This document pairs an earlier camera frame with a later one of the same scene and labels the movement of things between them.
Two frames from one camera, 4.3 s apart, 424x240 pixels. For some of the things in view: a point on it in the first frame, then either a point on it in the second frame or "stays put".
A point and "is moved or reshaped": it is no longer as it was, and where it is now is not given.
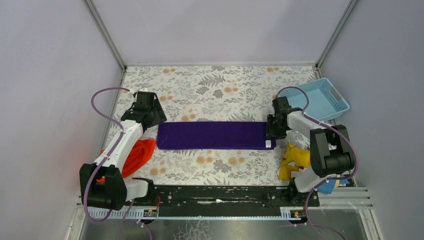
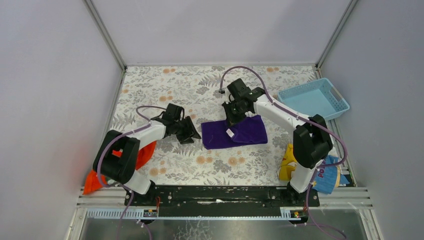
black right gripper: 274,127 -> 233,112
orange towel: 139,153 stays put
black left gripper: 152,116 -> 185,129
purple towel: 215,135 is moved or reshaped
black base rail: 216,201 stays put
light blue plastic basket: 326,100 stays put
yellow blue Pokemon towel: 295,160 stays put
